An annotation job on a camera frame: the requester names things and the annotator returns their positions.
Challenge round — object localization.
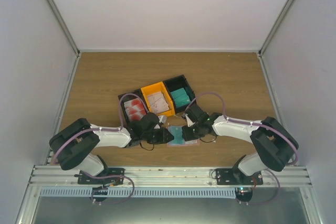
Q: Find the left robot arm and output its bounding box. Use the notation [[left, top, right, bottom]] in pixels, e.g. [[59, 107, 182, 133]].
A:
[[49, 112, 174, 184]]

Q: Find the black bin with red cards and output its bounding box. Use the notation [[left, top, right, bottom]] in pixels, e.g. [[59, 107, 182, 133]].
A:
[[118, 89, 149, 124]]

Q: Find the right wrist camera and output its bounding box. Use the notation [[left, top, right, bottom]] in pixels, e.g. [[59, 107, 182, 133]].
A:
[[183, 113, 195, 127]]

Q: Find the black bin with teal cards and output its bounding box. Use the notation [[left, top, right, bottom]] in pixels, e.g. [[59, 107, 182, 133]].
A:
[[163, 75, 195, 114]]

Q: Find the slotted cable duct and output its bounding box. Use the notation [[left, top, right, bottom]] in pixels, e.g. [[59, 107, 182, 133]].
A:
[[40, 187, 236, 199]]

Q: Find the teal card stack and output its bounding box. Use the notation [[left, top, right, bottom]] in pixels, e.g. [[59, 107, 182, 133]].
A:
[[171, 88, 191, 108]]

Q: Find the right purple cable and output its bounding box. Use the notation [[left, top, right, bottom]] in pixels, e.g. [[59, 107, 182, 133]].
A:
[[183, 92, 300, 167]]

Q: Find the pink leather card holder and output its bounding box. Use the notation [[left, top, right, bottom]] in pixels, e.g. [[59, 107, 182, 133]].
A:
[[167, 126, 200, 147]]

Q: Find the red circle card stack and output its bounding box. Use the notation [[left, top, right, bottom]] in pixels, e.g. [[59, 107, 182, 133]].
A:
[[123, 98, 146, 122]]

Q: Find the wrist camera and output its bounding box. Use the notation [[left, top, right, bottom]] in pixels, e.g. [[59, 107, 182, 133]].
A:
[[158, 115, 167, 126], [183, 113, 195, 127]]

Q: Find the yellow plastic bin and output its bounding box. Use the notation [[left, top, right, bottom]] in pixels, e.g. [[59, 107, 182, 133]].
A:
[[141, 82, 175, 117]]

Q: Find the white patterned card stack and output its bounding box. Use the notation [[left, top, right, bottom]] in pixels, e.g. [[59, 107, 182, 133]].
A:
[[147, 92, 170, 114]]

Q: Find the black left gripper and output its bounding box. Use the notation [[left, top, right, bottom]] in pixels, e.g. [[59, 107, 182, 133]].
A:
[[142, 127, 174, 145]]

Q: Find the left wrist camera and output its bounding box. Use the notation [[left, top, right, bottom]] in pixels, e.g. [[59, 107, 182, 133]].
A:
[[158, 115, 167, 126]]

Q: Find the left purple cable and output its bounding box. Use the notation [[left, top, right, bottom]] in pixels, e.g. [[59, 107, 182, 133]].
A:
[[51, 93, 148, 166]]

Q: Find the teal credit card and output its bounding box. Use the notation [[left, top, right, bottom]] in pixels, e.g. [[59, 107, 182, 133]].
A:
[[168, 126, 184, 146]]

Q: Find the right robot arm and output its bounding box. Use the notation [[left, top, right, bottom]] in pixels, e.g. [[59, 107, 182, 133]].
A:
[[182, 104, 299, 185]]

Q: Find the aluminium mounting rail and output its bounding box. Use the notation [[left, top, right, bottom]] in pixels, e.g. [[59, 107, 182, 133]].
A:
[[28, 166, 312, 188]]

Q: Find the purple cable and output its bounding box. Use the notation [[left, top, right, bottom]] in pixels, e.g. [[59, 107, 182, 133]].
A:
[[183, 92, 300, 167], [51, 93, 148, 166]]

